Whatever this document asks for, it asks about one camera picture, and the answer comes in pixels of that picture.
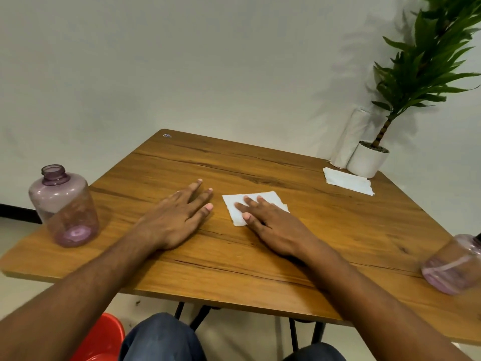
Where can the purple bottle with pump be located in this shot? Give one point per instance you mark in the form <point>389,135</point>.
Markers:
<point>453,265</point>

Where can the person's left middle finger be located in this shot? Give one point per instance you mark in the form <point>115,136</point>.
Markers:
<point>199,201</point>

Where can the person's right hand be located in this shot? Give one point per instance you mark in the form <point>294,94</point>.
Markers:
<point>282,231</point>

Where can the white plant pot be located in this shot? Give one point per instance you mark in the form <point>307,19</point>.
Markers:
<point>366,161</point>

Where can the white paper napkin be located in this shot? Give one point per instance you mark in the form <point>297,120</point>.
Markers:
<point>347,181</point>

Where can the person's left leg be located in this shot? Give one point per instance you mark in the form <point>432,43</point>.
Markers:
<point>161,340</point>

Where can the person's right little finger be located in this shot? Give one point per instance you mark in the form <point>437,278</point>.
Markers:
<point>267,202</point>

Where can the person's left forearm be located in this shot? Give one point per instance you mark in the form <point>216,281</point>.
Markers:
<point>75,296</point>

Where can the white folded tissue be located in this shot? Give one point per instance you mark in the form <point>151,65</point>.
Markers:
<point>230,208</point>

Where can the person's right middle finger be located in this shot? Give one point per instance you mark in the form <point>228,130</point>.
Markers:
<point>249,212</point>

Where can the black baseboard strip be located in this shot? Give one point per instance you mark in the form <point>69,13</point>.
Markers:
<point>18,214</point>

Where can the person's right forearm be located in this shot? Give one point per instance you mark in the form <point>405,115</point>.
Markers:
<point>375,308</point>

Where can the person's leg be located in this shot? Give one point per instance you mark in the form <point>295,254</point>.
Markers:
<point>161,340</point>
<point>315,353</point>

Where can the red plastic stool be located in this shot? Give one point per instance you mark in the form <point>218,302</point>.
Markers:
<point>101,340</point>

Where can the open purple glass bottle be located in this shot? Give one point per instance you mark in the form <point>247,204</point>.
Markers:
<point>62,206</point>

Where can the green leafy plant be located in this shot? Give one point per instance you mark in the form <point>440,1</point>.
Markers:
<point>424,67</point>

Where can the white paper towel roll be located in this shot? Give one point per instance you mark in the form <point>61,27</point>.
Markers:
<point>349,140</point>

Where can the person's right leg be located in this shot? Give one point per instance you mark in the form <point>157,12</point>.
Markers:
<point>315,353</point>

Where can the black metal table leg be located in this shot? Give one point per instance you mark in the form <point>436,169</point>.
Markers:
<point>199,317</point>
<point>293,334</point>

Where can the person's left hand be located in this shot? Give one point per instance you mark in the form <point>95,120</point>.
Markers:
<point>169,221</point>

